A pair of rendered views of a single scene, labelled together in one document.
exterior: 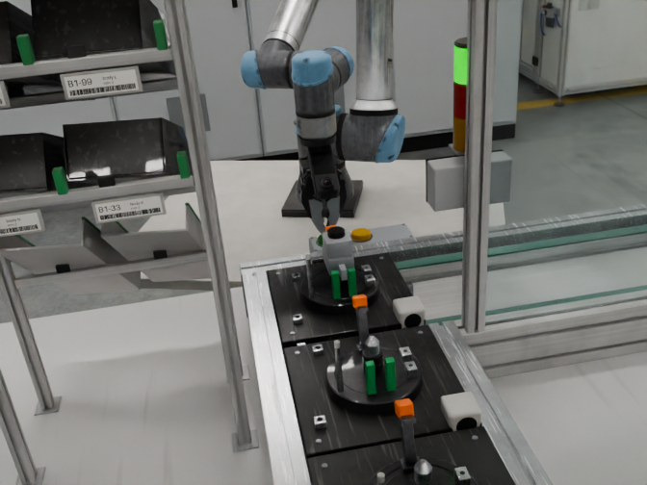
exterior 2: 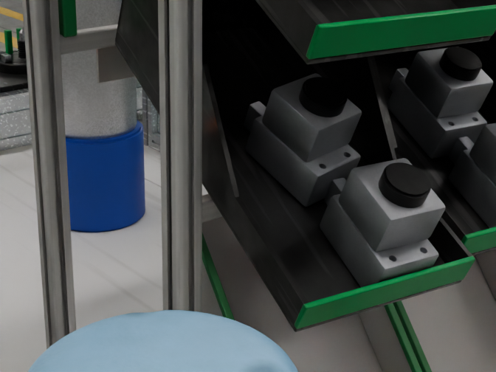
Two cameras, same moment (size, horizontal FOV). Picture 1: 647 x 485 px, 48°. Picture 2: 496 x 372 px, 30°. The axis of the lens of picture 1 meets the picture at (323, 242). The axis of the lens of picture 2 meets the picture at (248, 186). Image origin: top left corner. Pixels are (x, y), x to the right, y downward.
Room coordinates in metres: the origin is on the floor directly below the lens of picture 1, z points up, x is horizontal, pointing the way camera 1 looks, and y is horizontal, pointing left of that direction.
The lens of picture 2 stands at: (1.50, -0.10, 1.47)
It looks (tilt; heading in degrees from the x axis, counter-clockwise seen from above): 22 degrees down; 146
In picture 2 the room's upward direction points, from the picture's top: 1 degrees clockwise
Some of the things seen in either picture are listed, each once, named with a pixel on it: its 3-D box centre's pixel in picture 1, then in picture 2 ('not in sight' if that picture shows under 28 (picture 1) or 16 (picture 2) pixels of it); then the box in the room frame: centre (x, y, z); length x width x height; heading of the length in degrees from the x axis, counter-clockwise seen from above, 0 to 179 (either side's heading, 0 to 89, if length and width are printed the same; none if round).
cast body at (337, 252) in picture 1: (338, 250); not in sight; (1.08, -0.02, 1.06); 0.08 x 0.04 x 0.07; 8
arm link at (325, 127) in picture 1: (315, 124); not in sight; (1.32, 0.00, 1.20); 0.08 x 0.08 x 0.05
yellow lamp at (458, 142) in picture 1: (470, 131); not in sight; (1.00, -0.23, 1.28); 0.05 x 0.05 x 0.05
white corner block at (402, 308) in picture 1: (408, 314); not in sight; (1.00, -0.13, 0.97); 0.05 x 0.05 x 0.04; 8
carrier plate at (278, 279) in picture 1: (341, 296); not in sight; (1.09, -0.02, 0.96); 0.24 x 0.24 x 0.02; 8
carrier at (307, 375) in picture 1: (373, 359); not in sight; (0.83, -0.06, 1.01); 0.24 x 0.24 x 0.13; 8
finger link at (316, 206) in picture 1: (315, 213); not in sight; (1.33, 0.01, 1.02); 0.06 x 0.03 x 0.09; 8
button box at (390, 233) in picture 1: (361, 249); not in sight; (1.31, -0.08, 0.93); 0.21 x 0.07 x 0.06; 98
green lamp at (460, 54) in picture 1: (472, 63); not in sight; (1.00, -0.23, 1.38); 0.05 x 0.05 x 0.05
